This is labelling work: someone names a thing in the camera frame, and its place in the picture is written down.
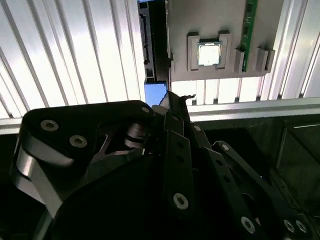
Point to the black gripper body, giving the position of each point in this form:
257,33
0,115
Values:
112,205

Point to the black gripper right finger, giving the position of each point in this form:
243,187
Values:
217,160

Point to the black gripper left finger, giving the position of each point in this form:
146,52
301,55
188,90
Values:
75,120

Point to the hard disk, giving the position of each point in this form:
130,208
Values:
155,90

